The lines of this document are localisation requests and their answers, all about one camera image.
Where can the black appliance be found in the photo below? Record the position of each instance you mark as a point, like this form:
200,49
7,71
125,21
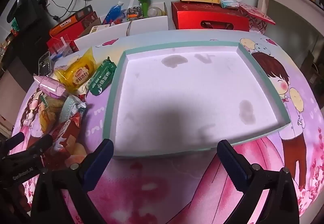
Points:
27,3

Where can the green-edged clear bun packet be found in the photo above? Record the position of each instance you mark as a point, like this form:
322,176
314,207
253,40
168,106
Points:
49,115

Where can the blue bottle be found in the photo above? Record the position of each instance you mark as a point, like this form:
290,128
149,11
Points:
112,12

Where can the green dumbbell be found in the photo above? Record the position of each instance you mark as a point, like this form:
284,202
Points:
144,3

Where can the white cardboard box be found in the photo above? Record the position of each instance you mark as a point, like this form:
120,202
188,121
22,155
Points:
149,25

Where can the white tray with teal rim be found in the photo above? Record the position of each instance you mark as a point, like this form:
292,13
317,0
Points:
189,99

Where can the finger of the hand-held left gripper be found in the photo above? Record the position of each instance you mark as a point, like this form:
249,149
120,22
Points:
40,146
15,139

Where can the red patterned lid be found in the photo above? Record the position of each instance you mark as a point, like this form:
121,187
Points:
255,15

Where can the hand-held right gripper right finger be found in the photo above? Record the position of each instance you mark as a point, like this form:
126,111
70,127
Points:
232,165

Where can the teal tissue pack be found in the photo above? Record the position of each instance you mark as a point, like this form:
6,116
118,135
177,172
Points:
229,3

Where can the flat red box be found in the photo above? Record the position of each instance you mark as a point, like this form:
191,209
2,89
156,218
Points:
76,27

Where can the small white card box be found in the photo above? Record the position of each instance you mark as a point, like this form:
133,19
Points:
100,28

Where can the colourful toy bundle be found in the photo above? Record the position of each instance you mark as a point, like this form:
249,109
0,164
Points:
134,12

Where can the red snack packet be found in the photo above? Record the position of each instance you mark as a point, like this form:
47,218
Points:
64,132

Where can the pink snack packet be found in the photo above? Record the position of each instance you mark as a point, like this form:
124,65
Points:
50,86

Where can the pink cartoon printed blanket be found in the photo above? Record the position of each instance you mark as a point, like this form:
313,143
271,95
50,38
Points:
291,122

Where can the orange and black box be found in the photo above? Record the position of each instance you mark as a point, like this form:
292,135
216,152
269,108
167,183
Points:
68,21

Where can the white and green snack packet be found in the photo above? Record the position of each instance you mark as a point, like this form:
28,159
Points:
69,110

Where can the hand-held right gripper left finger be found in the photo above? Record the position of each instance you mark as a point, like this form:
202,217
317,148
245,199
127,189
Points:
98,162

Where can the clear plastic box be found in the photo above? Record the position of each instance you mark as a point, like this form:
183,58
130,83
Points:
59,45

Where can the clear ball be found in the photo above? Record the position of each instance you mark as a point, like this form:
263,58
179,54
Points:
154,12

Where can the red gift box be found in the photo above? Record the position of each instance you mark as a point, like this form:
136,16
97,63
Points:
202,13

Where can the yellow bread packet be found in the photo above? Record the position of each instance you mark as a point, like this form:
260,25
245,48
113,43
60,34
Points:
78,74

